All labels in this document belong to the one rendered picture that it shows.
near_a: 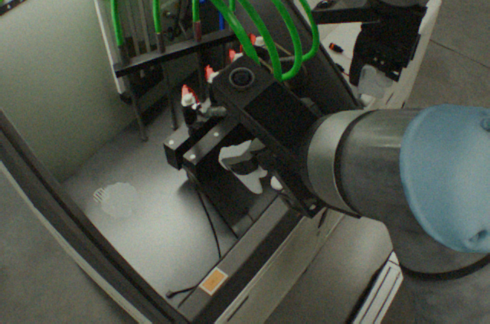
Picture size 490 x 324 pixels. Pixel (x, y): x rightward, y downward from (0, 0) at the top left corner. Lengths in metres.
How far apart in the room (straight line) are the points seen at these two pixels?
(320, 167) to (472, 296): 0.13
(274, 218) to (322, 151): 0.57
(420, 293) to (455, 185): 0.09
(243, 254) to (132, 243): 0.29
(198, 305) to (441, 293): 0.58
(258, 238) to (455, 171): 0.66
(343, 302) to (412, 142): 1.61
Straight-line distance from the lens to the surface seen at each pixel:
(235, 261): 0.80
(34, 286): 2.01
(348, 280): 1.85
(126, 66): 0.95
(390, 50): 0.60
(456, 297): 0.26
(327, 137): 0.28
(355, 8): 0.60
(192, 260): 0.94
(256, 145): 0.39
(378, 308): 1.59
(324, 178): 0.28
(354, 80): 0.66
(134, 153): 1.12
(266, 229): 0.83
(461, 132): 0.20
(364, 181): 0.24
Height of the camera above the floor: 1.69
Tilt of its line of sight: 51 degrees down
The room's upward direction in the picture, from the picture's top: straight up
